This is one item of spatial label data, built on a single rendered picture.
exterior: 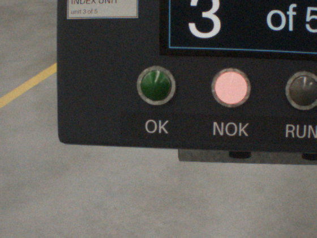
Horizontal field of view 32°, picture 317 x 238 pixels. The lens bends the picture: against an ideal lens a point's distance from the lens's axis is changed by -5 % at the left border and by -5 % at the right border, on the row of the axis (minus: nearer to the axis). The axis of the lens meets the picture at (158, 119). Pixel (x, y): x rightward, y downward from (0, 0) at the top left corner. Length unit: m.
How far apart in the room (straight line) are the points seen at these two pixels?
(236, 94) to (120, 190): 2.00
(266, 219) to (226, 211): 0.16
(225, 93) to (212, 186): 2.00
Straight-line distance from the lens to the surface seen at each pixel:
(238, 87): 0.38
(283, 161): 0.48
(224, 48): 0.39
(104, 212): 2.24
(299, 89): 0.38
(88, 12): 0.40
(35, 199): 2.37
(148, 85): 0.39
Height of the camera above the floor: 1.26
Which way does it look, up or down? 26 degrees down
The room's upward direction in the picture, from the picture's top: 2 degrees counter-clockwise
